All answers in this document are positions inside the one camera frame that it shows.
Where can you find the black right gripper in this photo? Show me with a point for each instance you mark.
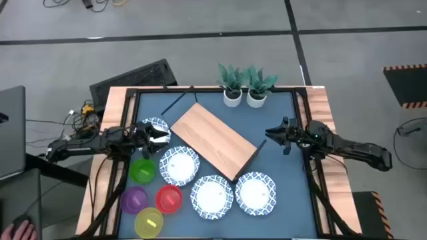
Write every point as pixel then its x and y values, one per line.
pixel 296 135

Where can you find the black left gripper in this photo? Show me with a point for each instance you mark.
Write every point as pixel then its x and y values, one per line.
pixel 140 136

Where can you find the blue patterned white plate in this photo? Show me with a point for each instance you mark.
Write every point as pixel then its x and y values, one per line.
pixel 255 193
pixel 211 197
pixel 180 166
pixel 162 123

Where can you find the green translucent plastic bowl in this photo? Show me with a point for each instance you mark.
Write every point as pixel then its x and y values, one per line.
pixel 140 166

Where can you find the red translucent plastic bowl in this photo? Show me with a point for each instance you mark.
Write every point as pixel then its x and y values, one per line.
pixel 169 199

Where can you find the purple translucent plastic bowl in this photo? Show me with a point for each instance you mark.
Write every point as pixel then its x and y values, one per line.
pixel 133 200

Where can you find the yellow translucent plastic bowl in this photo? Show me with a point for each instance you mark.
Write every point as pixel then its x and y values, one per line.
pixel 148 222

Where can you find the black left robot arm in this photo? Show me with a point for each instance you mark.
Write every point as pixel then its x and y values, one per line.
pixel 83 145

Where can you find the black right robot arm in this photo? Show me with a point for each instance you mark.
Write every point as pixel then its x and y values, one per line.
pixel 350 145

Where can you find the green plant in white pot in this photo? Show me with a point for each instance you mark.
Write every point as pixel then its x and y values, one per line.
pixel 256 98
pixel 232 96

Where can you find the black hazard-striped floor mat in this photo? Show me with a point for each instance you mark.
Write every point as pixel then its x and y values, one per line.
pixel 367 213
pixel 407 86

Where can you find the grey laptop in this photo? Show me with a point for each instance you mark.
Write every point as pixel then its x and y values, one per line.
pixel 11 133

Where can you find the dark grey side table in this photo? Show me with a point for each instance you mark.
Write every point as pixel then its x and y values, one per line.
pixel 20 193

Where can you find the black computer mouse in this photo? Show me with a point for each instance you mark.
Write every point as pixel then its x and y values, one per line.
pixel 21 218

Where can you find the person's hand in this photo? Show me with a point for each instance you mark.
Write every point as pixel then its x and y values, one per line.
pixel 23 232

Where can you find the black metal table frame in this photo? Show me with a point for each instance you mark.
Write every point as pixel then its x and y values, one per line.
pixel 150 89

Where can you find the wooden shelf with black frame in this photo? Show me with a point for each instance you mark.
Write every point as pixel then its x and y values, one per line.
pixel 213 140

